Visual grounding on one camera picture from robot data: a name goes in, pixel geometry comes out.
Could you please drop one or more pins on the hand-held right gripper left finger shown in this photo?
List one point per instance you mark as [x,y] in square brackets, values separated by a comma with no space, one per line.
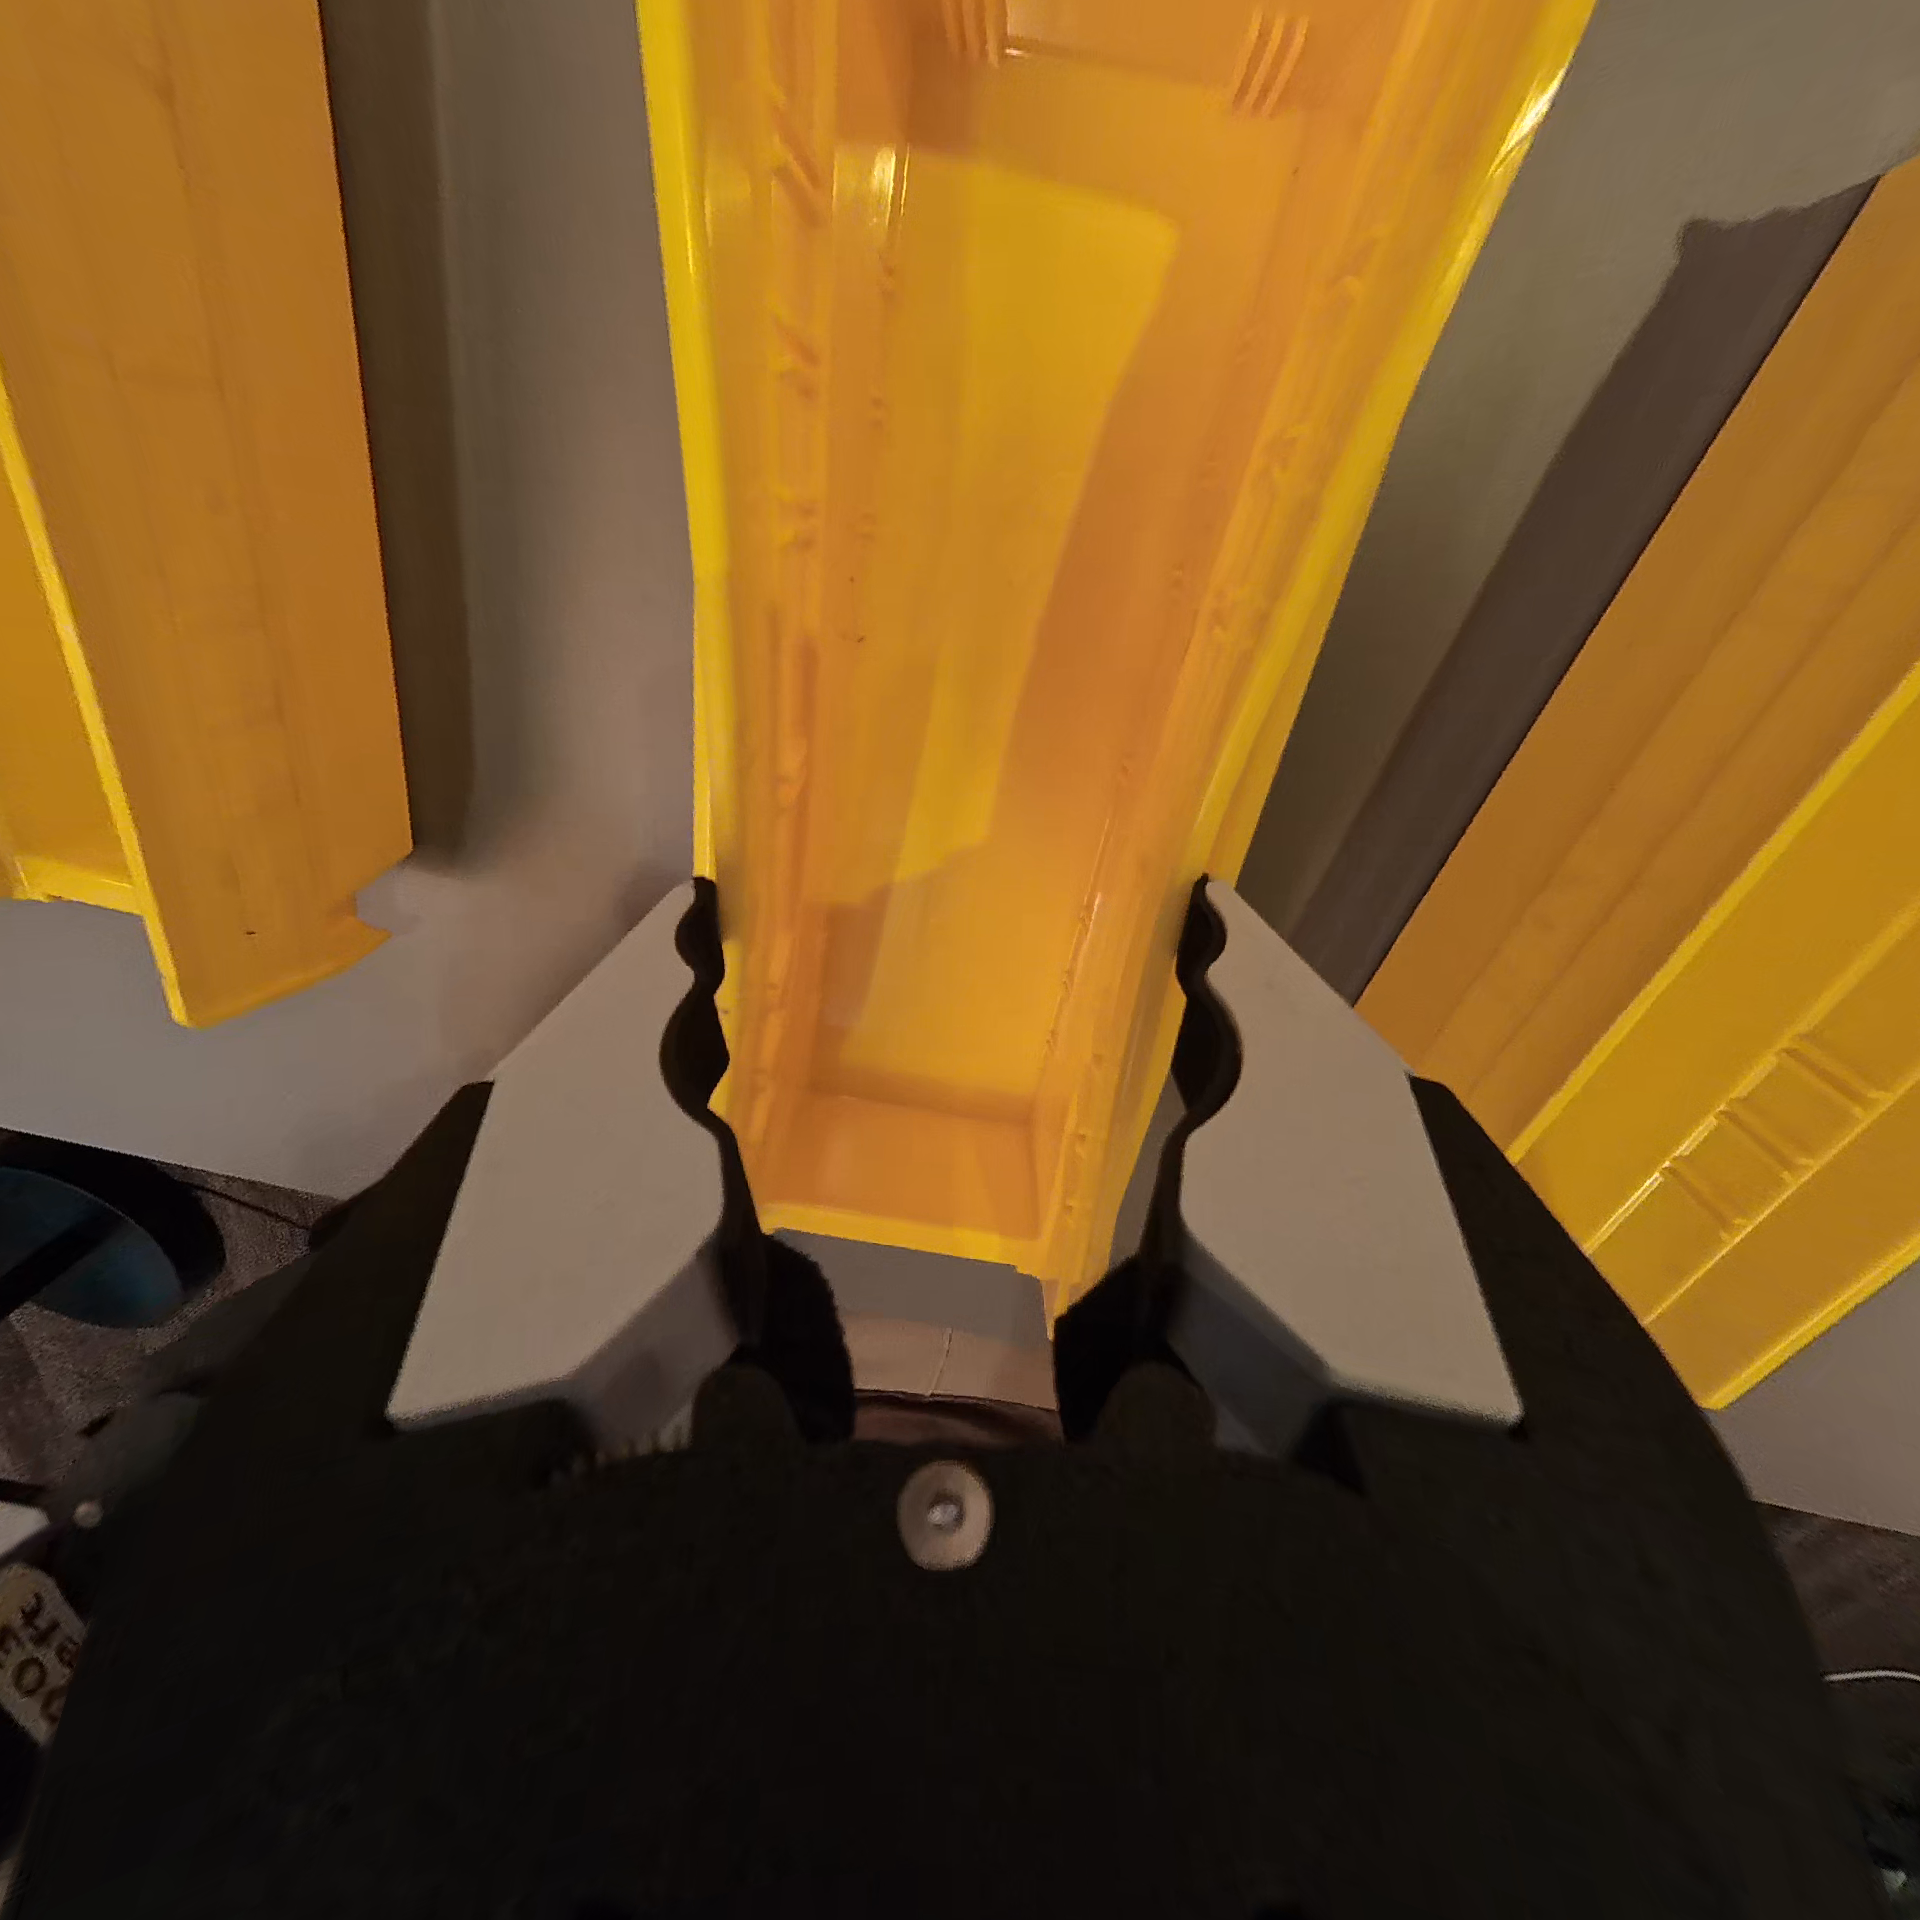
[569,1230]

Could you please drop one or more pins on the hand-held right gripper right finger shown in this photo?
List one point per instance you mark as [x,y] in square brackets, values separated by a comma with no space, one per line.
[1320,1230]

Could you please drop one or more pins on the yellow plastic storage bin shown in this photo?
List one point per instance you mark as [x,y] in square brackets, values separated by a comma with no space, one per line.
[194,524]
[975,599]
[1724,825]

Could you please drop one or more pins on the grey desk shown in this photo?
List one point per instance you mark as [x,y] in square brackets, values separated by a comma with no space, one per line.
[524,450]

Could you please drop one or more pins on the person's blue black shoe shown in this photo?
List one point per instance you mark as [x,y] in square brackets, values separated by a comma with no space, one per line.
[91,1230]

